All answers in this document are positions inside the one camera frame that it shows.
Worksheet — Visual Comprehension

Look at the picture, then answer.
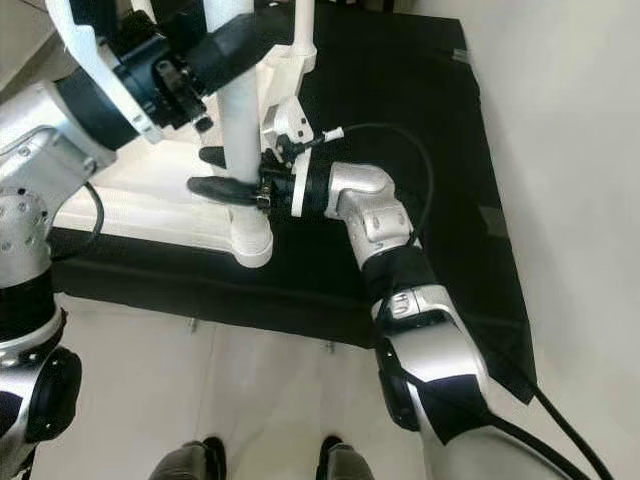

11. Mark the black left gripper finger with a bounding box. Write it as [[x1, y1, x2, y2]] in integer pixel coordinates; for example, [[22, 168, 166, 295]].
[[185, 12, 276, 96]]

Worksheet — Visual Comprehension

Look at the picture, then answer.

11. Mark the white plastic table leg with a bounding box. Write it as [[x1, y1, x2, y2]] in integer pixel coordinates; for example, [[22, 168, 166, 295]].
[[288, 0, 319, 106], [203, 0, 276, 269]]

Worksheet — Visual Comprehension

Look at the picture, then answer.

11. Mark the white plastic children table top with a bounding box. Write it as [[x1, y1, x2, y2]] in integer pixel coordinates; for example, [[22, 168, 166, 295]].
[[50, 60, 311, 269]]

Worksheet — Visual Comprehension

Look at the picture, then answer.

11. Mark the black tablecloth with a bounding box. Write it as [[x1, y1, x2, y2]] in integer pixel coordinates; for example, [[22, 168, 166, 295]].
[[50, 0, 539, 406]]

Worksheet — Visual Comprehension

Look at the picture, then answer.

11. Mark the grey robot left foot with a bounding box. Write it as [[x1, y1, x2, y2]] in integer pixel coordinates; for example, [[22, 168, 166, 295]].
[[150, 437, 229, 480]]

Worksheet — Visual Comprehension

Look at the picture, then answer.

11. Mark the grey robot foot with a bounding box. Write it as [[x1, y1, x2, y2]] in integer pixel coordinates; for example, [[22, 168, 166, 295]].
[[150, 437, 229, 480], [315, 435, 376, 480]]

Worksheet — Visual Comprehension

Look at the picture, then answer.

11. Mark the grey robot right foot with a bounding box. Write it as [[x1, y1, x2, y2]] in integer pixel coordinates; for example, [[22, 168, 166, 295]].
[[315, 435, 376, 480]]

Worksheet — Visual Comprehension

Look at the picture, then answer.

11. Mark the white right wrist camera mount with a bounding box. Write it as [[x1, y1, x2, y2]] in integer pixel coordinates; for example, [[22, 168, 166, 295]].
[[260, 95, 318, 219]]

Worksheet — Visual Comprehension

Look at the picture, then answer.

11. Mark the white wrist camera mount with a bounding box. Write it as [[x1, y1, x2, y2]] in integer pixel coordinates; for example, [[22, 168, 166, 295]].
[[260, 95, 318, 219], [45, 0, 166, 146]]

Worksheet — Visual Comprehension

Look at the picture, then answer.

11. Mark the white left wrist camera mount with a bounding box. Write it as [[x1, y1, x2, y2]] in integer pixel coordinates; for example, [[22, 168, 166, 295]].
[[45, 0, 166, 146]]

